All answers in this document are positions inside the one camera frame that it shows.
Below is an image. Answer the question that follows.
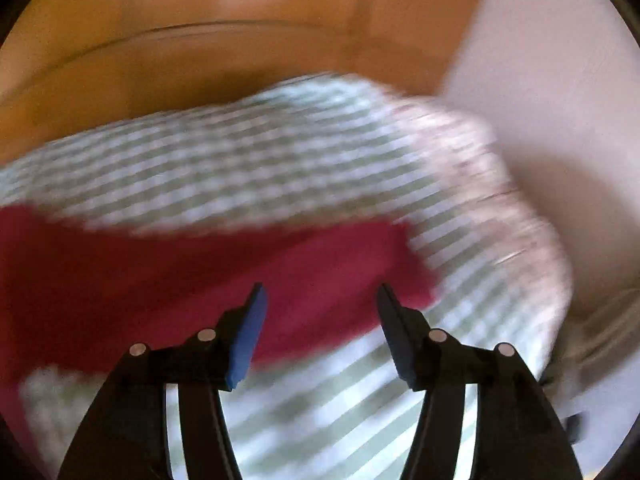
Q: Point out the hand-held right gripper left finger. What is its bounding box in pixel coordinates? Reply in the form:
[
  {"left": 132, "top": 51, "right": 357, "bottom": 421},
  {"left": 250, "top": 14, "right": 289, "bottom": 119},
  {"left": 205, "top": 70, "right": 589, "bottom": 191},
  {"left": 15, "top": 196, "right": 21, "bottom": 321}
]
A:
[{"left": 57, "top": 282, "right": 268, "bottom": 480}]

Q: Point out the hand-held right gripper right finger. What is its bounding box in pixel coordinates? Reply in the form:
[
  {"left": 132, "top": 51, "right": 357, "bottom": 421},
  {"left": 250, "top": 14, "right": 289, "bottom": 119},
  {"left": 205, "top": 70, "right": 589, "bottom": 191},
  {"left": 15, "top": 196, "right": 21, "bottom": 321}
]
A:
[{"left": 376, "top": 282, "right": 584, "bottom": 480}]

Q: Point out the red garment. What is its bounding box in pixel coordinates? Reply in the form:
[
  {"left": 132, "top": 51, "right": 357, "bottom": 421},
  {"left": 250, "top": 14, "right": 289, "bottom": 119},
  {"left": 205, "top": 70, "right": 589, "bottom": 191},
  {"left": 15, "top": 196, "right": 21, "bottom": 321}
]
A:
[{"left": 0, "top": 205, "right": 443, "bottom": 441}]

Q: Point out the green checkered bed sheet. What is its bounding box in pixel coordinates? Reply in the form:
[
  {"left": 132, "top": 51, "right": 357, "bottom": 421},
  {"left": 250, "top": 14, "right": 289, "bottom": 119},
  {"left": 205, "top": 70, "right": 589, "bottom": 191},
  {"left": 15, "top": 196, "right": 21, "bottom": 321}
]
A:
[{"left": 0, "top": 72, "right": 573, "bottom": 480}]

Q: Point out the pale patterned bed cover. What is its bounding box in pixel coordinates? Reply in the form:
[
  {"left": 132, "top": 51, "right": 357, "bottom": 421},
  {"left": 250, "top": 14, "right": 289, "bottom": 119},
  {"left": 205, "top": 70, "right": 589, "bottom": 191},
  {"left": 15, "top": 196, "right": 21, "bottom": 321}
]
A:
[{"left": 390, "top": 92, "right": 574, "bottom": 376}]

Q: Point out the wooden wardrobe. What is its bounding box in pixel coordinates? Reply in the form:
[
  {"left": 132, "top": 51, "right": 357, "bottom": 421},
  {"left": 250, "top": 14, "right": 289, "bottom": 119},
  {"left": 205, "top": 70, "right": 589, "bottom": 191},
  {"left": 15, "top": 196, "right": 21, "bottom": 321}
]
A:
[{"left": 0, "top": 0, "right": 496, "bottom": 161}]

